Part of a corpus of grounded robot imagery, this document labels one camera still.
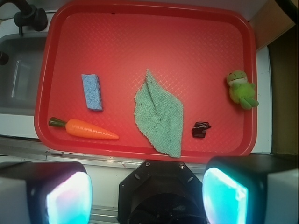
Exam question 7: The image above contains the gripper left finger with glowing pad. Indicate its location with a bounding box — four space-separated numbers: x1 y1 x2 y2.
0 161 93 224

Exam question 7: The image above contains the green knitted cloth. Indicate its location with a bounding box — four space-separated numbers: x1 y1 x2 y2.
134 70 184 158

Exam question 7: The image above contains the grey sink basin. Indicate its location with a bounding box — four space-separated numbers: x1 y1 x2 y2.
0 32 47 116

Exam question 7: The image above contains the red plastic tray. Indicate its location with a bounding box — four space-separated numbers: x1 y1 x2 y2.
35 0 257 163

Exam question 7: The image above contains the blue sponge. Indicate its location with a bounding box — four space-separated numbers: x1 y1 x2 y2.
81 74 103 111

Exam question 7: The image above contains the green plush frog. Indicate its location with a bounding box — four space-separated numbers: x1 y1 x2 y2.
226 70 259 110

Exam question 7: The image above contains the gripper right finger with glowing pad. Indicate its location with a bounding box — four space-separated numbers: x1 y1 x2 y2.
202 155 299 224

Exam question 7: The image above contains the small dark crumpled wrapper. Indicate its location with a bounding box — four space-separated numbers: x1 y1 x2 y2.
192 122 211 138

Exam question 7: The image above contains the orange toy carrot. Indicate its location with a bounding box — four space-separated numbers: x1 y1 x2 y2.
48 117 119 140

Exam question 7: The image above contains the black faucet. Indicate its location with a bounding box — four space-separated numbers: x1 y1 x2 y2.
0 0 49 66

